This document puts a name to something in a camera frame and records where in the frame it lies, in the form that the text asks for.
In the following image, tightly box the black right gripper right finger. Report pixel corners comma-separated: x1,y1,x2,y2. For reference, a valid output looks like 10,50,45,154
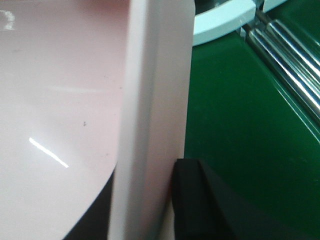
171,158,260,240

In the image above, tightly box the pink plastic bin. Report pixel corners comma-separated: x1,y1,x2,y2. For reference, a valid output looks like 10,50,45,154
0,0,195,240

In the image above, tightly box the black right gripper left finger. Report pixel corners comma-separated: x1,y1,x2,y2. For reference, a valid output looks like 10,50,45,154
64,172,115,240

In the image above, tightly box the steel conveyor rollers right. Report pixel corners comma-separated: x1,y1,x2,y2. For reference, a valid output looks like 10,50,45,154
242,11,320,121

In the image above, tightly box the white inner conveyor ring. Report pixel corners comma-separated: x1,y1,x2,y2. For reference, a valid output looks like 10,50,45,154
192,0,288,46

